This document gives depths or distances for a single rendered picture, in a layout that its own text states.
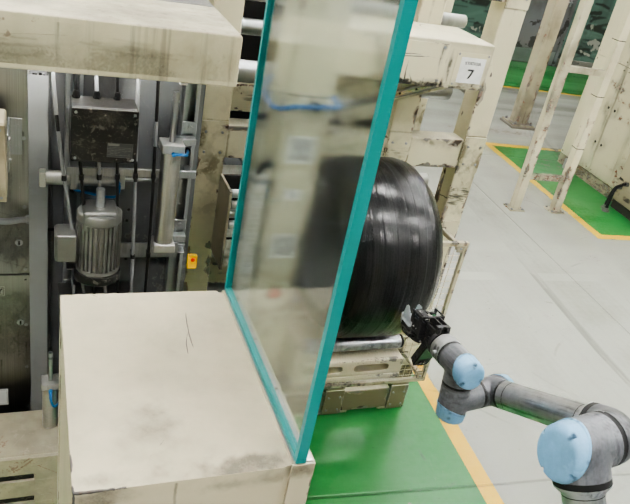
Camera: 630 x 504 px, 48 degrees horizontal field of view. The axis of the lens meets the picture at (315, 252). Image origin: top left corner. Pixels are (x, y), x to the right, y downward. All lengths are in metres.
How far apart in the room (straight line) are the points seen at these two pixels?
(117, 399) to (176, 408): 0.11
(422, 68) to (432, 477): 1.76
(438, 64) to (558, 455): 1.24
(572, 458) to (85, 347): 0.97
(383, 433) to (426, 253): 1.49
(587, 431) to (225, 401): 0.71
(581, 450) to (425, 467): 1.78
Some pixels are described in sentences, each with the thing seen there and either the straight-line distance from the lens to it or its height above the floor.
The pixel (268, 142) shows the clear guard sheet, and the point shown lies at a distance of 1.36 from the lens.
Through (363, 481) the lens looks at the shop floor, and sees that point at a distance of 3.07.
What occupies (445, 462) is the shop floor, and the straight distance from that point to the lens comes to 3.28.
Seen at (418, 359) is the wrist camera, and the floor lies 1.06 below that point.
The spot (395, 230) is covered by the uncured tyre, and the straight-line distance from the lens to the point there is 1.92.
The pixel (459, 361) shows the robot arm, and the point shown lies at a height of 1.19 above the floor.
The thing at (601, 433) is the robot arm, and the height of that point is 1.29.
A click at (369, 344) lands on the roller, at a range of 2.21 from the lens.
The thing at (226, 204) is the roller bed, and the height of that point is 1.14.
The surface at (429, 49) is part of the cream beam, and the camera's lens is 2.22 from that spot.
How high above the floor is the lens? 2.15
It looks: 28 degrees down
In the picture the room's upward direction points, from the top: 12 degrees clockwise
